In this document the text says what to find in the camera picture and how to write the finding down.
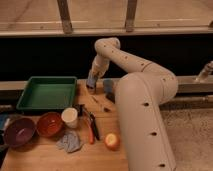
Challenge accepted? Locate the black rectangular block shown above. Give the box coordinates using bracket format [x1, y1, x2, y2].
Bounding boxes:
[105, 93, 115, 103]

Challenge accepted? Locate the grey crumpled cloth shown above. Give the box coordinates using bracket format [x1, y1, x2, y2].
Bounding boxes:
[56, 131, 83, 153]

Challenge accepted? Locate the blue cup at back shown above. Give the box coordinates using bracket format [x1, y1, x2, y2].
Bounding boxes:
[103, 79, 114, 94]

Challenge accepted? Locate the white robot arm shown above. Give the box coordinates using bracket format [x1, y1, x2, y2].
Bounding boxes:
[87, 38, 178, 171]

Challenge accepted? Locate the orange bowl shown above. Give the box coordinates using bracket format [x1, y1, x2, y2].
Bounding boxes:
[36, 112, 63, 138]

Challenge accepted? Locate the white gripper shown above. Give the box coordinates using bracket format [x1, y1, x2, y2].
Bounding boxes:
[91, 55, 109, 78]

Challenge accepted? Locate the red yellow apple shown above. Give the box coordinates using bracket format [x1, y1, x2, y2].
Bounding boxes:
[104, 133, 120, 151]

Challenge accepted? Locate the purple bowl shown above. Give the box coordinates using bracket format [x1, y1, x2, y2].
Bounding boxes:
[3, 118, 36, 148]

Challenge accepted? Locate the white paper cup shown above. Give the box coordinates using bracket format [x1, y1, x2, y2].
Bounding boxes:
[61, 108, 78, 128]

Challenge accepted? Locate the thin wooden brush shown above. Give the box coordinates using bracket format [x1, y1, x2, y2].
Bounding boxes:
[91, 96, 110, 112]

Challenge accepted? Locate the green plastic tray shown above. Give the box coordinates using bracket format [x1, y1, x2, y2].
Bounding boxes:
[16, 76, 77, 111]

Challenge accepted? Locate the blue sponge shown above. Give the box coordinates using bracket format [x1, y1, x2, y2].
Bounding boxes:
[86, 72, 98, 89]

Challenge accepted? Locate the red handled tool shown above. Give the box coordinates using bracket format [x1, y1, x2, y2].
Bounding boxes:
[84, 113, 94, 144]

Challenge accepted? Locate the small metal cup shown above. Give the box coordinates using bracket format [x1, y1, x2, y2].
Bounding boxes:
[87, 88, 96, 94]

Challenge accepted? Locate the black handled tool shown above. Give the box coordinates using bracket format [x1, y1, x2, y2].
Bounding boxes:
[90, 114, 100, 141]

